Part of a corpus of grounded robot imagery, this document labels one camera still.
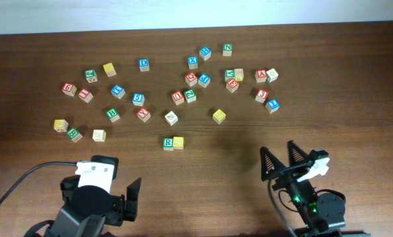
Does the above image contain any yellow S block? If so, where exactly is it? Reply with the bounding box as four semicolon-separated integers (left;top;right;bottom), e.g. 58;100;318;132
173;136;184;149
213;109;226;124

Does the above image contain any red Q block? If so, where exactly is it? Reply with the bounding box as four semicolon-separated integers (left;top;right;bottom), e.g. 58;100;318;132
184;72;198;87

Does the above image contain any green R block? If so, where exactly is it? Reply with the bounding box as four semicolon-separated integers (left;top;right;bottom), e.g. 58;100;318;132
163;138;174;151

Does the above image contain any plain wooden block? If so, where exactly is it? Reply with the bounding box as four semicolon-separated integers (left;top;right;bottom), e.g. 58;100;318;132
92;130;107;142
165;111;178;126
267;68;278;83

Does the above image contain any blue T block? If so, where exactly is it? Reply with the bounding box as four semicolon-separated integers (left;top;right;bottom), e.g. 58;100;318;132
111;84;126;99

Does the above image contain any green C block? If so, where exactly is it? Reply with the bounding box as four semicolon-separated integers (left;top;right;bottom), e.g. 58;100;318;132
84;69;97;83

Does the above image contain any plain wooden block centre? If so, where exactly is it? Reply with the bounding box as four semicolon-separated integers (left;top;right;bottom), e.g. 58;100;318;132
165;111;178;126

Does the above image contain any green N block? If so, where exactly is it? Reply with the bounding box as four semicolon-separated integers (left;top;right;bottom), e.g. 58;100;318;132
223;43;233;57

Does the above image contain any green B block upper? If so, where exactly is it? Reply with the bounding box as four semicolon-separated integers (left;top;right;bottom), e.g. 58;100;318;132
105;108;120;122

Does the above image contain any red 3 block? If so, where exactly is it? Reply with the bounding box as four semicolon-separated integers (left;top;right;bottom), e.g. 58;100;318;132
255;89;269;103

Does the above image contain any green Z block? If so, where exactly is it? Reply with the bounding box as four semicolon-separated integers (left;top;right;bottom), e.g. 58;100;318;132
184;89;197;103

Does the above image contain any blue H block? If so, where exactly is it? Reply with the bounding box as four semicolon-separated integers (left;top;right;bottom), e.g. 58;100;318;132
199;46;212;61

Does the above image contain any yellow W block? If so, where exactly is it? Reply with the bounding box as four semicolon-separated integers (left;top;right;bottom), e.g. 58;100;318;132
53;119;68;132

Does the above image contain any green V block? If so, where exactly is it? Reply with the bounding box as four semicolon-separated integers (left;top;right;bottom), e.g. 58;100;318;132
224;69;235;82

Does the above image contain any blue P block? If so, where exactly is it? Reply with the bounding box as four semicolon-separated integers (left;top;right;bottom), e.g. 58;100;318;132
198;73;211;88

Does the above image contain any red I block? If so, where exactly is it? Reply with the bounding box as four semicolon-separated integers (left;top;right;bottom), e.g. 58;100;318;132
78;88;93;103

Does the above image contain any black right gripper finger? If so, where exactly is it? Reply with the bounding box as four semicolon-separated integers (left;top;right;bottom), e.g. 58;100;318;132
287;140;308;167
260;147;286;181

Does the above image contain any green B block lower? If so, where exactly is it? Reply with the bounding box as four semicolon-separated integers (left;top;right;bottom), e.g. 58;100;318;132
66;128;83;142

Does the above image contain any yellow block top left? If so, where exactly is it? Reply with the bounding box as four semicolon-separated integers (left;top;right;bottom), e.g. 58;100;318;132
103;63;117;77

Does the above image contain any red Y block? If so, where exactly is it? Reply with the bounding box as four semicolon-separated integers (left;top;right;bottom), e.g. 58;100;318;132
137;107;151;122

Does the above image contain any yellow edged 8 block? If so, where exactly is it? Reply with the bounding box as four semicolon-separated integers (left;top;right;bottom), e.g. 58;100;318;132
234;68;244;82

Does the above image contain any green b block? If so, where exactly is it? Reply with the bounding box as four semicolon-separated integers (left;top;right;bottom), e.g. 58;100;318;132
66;128;83;142
105;108;120;122

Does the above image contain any red A block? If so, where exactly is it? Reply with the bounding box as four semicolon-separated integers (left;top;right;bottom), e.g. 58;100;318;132
255;68;268;83

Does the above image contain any blue 5 block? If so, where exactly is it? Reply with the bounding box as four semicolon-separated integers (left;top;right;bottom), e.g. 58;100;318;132
132;93;145;107

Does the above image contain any plain wooden block right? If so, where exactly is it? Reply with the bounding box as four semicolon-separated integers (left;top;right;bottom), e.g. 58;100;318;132
267;68;278;83

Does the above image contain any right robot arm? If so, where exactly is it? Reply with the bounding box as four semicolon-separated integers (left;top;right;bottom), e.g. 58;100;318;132
260;140;370;237

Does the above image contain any red E block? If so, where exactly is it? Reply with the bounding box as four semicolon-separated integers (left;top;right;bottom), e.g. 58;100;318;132
226;78;240;93

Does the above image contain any plain wooden block left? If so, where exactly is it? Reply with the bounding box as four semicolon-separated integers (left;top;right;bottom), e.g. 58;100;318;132
92;130;107;142

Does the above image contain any blue X block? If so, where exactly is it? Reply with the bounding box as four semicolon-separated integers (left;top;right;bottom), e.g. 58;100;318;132
188;56;198;69

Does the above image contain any blue I block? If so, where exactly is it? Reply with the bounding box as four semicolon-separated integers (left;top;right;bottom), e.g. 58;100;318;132
265;99;280;113

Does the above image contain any red 6 block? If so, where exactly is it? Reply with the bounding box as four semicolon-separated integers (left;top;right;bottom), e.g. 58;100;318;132
62;82;77;97

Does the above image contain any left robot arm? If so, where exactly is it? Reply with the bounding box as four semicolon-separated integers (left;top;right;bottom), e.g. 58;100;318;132
24;155;142;237

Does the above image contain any blue D block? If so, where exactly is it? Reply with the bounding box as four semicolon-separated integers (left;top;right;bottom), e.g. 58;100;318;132
138;58;150;72

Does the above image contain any red U block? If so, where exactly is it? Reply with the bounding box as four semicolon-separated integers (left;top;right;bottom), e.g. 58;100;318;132
172;91;184;105

